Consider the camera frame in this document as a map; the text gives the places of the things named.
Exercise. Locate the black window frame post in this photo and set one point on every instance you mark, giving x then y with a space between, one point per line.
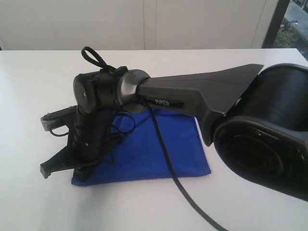
275 23

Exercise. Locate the blue towel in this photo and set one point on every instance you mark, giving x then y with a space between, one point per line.
140 157

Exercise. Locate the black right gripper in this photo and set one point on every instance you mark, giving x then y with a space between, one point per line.
87 146

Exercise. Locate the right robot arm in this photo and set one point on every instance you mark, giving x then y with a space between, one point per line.
256 117

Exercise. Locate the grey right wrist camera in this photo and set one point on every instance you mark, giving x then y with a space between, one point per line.
57 119

